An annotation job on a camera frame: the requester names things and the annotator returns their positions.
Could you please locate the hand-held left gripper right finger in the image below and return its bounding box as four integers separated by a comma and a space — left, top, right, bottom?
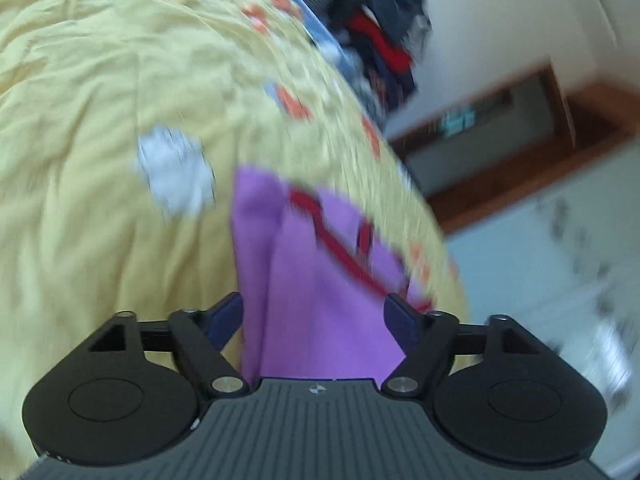
381, 292, 544, 397

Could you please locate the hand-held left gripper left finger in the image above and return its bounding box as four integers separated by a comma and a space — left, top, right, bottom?
87, 291, 252, 398

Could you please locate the purple sweater with red collar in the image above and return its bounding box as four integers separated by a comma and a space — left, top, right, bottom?
230, 165, 437, 386

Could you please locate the pile of mixed clothes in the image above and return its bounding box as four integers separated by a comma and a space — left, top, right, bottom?
260, 0, 434, 128

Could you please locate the white wardrobe with flower stickers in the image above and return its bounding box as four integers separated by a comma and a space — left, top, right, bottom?
444, 142, 640, 477

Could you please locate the yellow floral bedsheet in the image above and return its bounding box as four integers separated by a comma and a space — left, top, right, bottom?
0, 0, 472, 472

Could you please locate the red garment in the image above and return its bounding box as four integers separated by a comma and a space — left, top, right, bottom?
349, 12, 417, 75

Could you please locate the wooden door frame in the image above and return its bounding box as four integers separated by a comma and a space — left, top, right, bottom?
387, 62, 637, 235

